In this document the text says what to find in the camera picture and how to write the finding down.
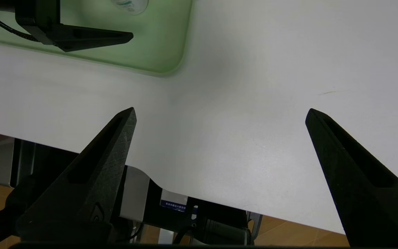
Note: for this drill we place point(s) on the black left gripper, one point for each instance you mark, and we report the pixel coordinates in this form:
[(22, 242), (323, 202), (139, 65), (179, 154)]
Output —
[(38, 17)]

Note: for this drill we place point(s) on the white bottle with clear cap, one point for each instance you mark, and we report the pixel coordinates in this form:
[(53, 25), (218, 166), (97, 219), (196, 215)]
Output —
[(130, 5)]

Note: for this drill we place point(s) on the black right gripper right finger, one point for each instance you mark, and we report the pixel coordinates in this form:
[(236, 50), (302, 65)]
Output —
[(358, 186)]

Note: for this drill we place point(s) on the black robot chassis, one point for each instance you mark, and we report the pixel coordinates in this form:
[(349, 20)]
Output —
[(219, 228)]

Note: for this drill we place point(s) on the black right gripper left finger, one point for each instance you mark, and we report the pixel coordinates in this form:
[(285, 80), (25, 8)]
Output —
[(95, 180)]

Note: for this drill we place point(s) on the light green plastic tray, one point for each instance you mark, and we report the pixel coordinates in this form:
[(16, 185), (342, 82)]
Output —
[(157, 41)]

